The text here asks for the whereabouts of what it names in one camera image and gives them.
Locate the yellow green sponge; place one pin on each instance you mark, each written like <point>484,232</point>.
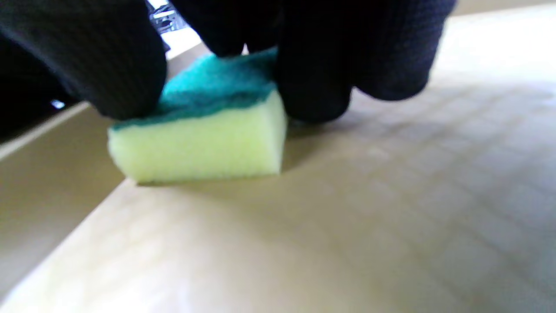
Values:
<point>204,148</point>

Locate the brown plastic food tray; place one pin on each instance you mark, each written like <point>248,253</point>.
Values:
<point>347,217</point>

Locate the person's right hand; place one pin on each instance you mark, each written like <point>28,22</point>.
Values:
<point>347,43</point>

